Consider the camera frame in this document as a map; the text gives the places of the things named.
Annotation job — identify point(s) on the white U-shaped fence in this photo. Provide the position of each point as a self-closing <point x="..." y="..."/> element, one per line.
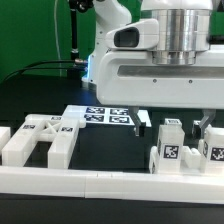
<point x="198" y="188"/>

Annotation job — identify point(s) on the white tagged cube left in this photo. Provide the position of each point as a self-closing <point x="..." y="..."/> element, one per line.
<point x="172" y="121"/>

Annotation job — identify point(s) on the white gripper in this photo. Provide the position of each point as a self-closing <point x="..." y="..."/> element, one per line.
<point x="130" y="78"/>

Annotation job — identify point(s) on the white chair seat part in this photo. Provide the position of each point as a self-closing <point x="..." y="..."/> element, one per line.
<point x="190" y="161"/>

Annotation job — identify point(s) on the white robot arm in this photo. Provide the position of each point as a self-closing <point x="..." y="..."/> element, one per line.
<point x="163" y="60"/>

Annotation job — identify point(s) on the white chair back frame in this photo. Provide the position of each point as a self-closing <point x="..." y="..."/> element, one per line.
<point x="61" y="132"/>

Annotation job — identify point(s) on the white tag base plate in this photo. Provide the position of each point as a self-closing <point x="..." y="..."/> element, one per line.
<point x="99" y="115"/>

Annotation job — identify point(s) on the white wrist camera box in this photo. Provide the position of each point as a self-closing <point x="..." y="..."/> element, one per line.
<point x="142" y="35"/>

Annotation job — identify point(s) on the black camera stand pole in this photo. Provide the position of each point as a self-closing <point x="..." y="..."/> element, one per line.
<point x="79" y="65"/>

